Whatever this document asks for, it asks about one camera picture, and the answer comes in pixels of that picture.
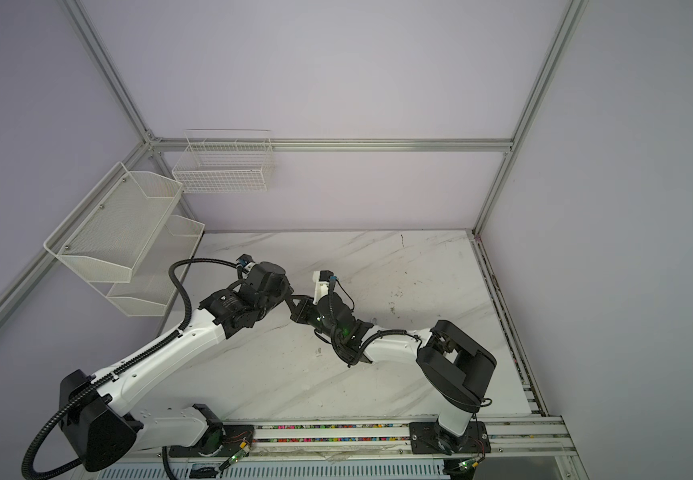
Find white mesh shelf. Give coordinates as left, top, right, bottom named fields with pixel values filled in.
left=44, top=163, right=184, bottom=283
left=106, top=215, right=204, bottom=317

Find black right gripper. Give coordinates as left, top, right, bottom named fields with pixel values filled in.
left=284, top=296, right=342, bottom=344

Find upper white mesh shelf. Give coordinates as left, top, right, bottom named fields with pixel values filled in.
left=44, top=163, right=184, bottom=283

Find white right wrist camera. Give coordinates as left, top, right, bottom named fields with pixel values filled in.
left=312, top=270, right=338, bottom=305

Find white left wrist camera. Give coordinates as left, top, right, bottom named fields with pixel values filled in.
left=236, top=254, right=254, bottom=270

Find base rail with cable tray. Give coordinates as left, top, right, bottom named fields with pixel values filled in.
left=90, top=419, right=579, bottom=480

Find white wire wall basket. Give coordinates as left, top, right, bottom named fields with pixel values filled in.
left=172, top=129, right=276, bottom=194

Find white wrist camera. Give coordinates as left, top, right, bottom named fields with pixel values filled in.
left=312, top=270, right=338, bottom=305
left=236, top=254, right=254, bottom=270

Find aluminium frame profiles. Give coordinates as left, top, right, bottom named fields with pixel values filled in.
left=0, top=1, right=588, bottom=330

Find lower white mesh shelf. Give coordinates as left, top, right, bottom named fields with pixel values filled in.
left=106, top=215, right=204, bottom=317

